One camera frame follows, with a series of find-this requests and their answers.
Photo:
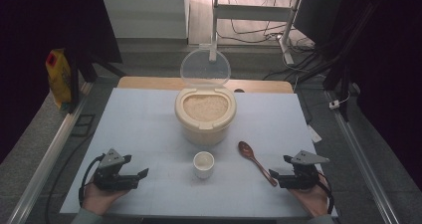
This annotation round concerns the black stand leg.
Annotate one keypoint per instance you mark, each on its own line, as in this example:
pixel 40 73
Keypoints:
pixel 77 84

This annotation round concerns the person's left hand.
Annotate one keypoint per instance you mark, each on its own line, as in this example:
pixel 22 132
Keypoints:
pixel 99 199

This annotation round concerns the aluminium rail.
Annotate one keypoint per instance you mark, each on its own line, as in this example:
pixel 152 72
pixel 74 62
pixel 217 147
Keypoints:
pixel 361 164
pixel 46 154

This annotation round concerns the clear container lid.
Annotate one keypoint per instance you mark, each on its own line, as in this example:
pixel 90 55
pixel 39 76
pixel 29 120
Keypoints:
pixel 205 64

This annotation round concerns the white paper tag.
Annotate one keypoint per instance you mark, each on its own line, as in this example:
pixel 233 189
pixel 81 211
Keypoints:
pixel 314 134

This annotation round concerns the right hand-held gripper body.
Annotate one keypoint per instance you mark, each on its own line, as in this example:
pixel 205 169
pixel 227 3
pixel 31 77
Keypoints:
pixel 300 177

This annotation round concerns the white desk frame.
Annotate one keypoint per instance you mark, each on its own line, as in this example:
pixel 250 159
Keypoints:
pixel 252 12

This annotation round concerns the white power adapter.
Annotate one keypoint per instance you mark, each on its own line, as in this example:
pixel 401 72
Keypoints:
pixel 334 104

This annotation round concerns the brown wooden spoon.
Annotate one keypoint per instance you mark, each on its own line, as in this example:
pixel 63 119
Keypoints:
pixel 248 151

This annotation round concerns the white cabinet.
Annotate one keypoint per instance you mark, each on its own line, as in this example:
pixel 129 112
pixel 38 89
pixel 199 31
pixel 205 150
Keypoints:
pixel 142 15

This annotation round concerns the uncooked white rice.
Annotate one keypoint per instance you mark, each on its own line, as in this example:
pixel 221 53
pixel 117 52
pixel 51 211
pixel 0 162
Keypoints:
pixel 205 107

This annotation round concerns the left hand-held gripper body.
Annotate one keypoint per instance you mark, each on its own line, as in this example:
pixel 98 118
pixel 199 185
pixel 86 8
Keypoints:
pixel 109 179

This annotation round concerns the person's right hand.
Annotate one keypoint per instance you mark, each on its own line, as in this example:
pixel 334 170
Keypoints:
pixel 312 199

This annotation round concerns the white cup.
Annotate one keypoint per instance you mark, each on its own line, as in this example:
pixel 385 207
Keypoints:
pixel 203 169

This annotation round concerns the cream rice container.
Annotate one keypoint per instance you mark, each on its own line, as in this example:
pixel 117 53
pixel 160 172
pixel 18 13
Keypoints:
pixel 205 131

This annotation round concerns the yellow bag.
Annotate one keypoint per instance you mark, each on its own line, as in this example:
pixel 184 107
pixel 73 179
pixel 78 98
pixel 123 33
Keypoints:
pixel 59 78

